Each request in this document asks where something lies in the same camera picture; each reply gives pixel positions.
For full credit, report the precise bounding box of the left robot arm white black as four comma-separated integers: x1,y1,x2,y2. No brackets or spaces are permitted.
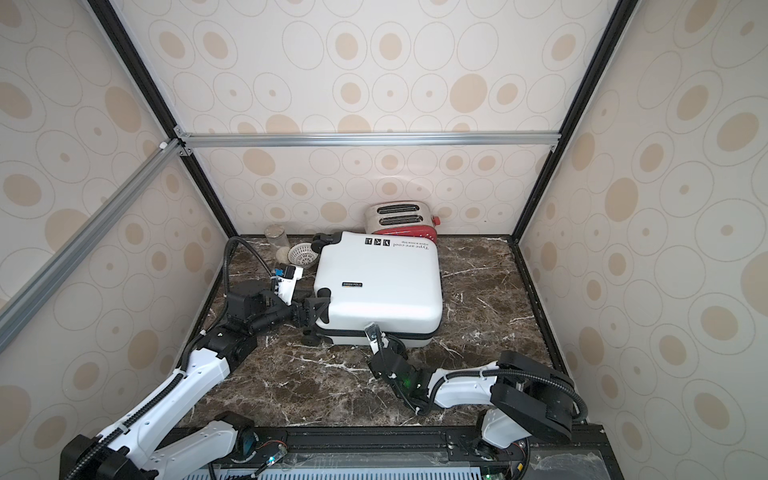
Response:
59,236,331,479

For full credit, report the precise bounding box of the clear glass jar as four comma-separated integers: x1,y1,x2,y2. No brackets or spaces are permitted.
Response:
264,224,291,251

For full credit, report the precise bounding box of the left diagonal aluminium bar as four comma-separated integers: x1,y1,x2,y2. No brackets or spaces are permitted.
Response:
1,139,182,349

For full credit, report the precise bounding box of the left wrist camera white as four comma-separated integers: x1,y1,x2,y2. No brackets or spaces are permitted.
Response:
271,265,304,306

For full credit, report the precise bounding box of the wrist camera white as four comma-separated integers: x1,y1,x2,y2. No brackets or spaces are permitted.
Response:
271,265,304,306
364,323,389,354

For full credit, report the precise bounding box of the white hard-shell suitcase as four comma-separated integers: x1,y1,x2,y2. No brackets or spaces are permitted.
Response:
311,231,443,348

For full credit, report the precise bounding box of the horizontal aluminium frame bar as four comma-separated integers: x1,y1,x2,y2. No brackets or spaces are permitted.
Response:
180,131,561,148

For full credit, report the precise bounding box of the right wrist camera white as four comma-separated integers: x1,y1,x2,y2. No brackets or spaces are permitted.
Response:
364,323,389,354

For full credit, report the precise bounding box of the white perforated strainer cup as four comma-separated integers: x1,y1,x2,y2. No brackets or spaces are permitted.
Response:
288,242,319,268

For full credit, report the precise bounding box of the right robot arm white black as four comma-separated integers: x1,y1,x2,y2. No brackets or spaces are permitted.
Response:
368,347,588,449

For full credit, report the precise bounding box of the red and chrome toaster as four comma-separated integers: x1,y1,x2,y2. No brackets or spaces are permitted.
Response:
364,200,440,243

